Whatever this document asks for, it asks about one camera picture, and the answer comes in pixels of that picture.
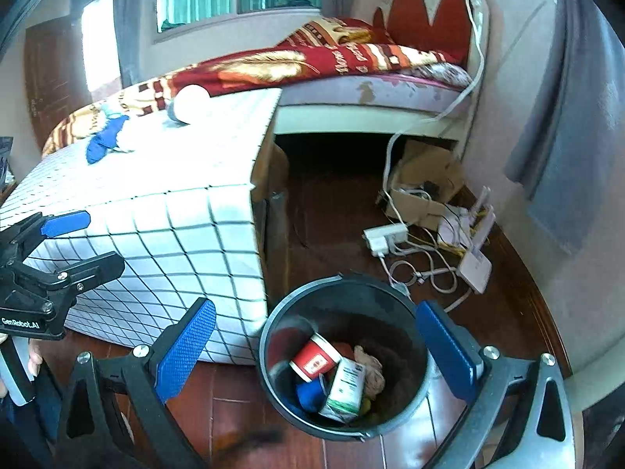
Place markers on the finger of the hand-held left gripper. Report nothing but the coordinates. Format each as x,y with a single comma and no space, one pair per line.
63,223
93,268

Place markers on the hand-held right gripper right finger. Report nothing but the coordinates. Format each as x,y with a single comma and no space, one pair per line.
444,347

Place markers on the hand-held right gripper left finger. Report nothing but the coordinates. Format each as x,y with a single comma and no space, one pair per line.
185,347

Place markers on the black trash bin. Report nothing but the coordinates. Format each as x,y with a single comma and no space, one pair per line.
390,322

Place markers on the beige paper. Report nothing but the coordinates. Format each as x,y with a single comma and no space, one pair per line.
370,366

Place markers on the yellow cloth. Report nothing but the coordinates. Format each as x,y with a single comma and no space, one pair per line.
366,404

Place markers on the red plastic bag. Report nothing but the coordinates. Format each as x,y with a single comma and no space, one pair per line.
344,349

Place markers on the green white carton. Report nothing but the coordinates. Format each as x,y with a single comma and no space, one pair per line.
346,388

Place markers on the blue paper bowl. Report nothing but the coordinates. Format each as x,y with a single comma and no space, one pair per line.
308,395

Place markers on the blue patterned paper cup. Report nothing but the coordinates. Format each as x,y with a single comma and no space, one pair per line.
190,102

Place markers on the person's left hand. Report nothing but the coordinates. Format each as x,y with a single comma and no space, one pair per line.
35,359

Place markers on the white router with antennas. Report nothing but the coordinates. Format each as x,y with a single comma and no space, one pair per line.
476,268

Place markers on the white checked tablecloth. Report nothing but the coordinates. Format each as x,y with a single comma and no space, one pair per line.
171,180

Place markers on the white modem box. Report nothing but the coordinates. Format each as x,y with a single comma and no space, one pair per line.
451,229

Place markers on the white floor power strip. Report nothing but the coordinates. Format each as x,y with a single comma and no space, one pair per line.
385,237

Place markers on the brown wooden door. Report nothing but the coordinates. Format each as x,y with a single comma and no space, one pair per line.
53,68

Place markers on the open cardboard box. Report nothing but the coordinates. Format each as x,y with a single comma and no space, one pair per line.
425,166

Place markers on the narrow bright window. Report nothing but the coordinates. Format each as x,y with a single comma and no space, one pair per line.
100,39

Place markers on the blue-grey curtain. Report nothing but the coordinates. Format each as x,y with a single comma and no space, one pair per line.
561,132

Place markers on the bed with red yellow blanket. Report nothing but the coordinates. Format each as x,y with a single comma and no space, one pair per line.
273,66

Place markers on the purple sheeted mattress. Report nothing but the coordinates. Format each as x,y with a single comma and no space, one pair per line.
342,95

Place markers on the floral pillow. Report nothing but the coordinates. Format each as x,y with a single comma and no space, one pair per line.
439,73

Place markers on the white bed with red headboard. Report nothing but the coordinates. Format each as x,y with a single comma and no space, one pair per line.
439,14

